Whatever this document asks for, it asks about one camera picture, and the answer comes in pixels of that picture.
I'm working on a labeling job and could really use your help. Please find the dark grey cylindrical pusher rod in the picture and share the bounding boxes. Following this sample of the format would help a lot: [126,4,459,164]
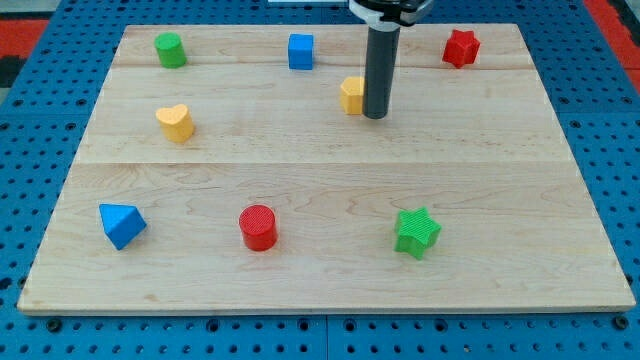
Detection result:
[362,27,400,119]

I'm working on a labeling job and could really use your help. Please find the yellow hexagon block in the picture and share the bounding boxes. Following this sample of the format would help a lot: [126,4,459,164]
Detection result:
[340,76,364,115]

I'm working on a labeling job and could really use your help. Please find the yellow heart block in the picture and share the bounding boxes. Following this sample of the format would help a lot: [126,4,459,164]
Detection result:
[155,104,195,143]

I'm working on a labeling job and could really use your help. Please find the red star block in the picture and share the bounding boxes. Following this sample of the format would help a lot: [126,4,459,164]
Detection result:
[442,29,481,68]

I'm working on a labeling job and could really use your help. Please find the blue cube block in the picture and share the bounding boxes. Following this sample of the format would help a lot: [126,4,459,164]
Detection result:
[287,34,314,70]

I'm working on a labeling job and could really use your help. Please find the green star block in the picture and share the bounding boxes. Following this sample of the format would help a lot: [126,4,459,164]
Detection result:
[394,207,442,260]

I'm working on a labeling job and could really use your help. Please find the light wooden board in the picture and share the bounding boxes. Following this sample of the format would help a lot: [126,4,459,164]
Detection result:
[18,24,636,316]

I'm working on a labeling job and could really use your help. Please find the red cylinder block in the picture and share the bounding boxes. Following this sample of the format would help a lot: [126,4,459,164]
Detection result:
[239,204,278,251]

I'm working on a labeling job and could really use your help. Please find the green cylinder block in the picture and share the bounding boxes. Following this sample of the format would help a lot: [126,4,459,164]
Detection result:
[154,32,187,68]

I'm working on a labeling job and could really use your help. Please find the blue triangle block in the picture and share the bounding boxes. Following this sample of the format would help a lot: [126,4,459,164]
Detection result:
[99,204,147,250]

